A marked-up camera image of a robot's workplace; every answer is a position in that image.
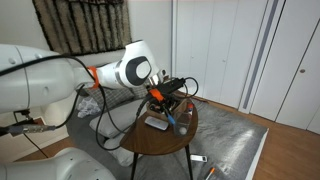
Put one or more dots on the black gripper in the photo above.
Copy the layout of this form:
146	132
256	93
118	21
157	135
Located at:
160	90

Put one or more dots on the blue capped marker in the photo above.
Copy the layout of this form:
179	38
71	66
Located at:
170	118

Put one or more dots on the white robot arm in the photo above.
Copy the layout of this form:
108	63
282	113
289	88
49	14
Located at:
31	77

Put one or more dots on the cardboard box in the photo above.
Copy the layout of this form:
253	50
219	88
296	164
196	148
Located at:
171	106

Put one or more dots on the orange marker on floor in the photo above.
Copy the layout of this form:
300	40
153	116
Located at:
211	172

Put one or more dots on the white glasses case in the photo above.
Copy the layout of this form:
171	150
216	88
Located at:
156	123

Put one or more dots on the clear plastic cup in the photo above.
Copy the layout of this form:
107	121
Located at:
182	119

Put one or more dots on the white ball in cup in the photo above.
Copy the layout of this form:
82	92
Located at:
183	131

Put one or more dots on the light grey cushion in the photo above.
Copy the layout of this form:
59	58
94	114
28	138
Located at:
120	118
124	157

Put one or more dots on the round wooden side table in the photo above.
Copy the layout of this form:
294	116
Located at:
146	140

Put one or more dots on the checkered grey pillow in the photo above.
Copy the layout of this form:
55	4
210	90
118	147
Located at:
115	97

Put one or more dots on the white remote on floor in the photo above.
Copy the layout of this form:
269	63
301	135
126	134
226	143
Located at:
198	158

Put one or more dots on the patterned grey white cloth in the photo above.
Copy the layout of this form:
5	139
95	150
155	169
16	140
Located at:
87	106

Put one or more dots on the white closet doors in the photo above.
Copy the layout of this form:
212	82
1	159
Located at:
258	56

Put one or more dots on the shaggy wall rug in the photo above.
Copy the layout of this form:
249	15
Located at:
81	27

